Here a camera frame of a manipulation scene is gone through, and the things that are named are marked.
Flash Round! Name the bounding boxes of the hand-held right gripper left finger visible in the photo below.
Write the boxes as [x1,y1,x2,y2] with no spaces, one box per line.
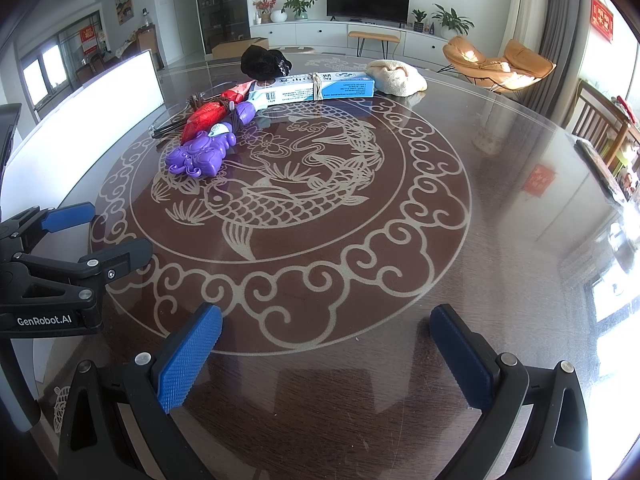
[57,302,223,480]

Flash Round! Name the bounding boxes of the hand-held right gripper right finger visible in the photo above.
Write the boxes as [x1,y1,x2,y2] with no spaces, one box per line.
[429,304,593,480]

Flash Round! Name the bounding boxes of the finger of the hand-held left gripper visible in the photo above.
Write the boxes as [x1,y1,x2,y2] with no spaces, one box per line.
[0,237,154,311]
[0,202,96,261]

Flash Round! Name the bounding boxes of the black thin-frame glasses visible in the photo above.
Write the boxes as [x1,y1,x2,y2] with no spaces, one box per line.
[149,119,190,140]

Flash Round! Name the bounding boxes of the dark fish-patterned glass desktop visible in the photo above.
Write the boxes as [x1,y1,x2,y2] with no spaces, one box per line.
[0,52,640,480]

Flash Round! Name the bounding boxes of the white board panel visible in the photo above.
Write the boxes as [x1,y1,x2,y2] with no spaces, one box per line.
[0,49,166,221]

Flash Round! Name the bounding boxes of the purple plastic toy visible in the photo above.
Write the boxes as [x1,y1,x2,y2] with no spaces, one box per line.
[165,130,237,179]

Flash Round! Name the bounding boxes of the red foil packet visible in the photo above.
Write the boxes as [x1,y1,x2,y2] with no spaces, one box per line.
[181,101,227,144]

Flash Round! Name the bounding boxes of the wooden side cabinet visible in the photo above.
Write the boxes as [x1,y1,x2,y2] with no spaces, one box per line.
[135,24,165,71]

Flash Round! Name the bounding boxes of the red pink pouch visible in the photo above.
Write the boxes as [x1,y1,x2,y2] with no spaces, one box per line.
[220,81,257,106]

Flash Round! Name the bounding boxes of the black tray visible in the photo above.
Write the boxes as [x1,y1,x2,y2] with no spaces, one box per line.
[575,137,626,201]

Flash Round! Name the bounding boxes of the cardboard box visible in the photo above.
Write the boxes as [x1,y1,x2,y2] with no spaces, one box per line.
[211,36,270,59]

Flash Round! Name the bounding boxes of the black hair bun wig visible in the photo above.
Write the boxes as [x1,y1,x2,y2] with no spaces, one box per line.
[240,45,293,81]

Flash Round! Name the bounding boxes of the dark glass display cabinet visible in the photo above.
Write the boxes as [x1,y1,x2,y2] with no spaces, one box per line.
[192,0,251,56]

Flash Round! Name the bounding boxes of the wooden dining chair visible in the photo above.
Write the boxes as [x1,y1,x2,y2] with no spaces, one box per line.
[570,79,636,166]

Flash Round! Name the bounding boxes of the blue white toothpaste box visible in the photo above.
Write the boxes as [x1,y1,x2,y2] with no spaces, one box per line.
[247,72,376,108]

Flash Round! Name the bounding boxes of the red flower arrangement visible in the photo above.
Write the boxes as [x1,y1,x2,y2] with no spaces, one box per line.
[252,0,280,23]

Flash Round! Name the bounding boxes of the cream knitted hat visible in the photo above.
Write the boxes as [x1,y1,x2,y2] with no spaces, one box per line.
[365,59,428,97]

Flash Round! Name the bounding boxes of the white television cabinet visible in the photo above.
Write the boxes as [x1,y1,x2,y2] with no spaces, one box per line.
[249,20,453,68]

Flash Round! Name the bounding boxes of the orange lounge chair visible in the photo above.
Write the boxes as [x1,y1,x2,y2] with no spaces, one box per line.
[442,36,557,96]

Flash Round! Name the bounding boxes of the green potted plant white pot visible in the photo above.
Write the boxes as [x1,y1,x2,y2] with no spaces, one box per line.
[281,0,318,21]

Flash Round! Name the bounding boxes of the wooden bench stool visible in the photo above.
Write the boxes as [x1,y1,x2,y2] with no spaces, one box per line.
[347,31,402,59]

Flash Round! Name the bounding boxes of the large leafy potted plant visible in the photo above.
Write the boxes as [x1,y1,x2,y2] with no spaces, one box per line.
[431,4,475,40]

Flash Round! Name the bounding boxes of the grey curtain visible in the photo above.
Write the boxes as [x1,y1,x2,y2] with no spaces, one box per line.
[537,0,593,116]

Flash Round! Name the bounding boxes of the black flat television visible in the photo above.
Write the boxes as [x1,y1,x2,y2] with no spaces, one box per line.
[326,0,412,25]

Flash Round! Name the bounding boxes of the covered standing air conditioner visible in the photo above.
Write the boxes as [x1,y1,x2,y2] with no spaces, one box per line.
[497,0,551,58]

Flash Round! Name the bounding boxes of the brown string bundle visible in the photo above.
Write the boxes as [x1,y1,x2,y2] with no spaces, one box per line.
[186,93,237,112]

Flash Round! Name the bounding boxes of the red wall hanging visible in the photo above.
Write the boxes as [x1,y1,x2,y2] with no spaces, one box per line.
[590,0,615,43]

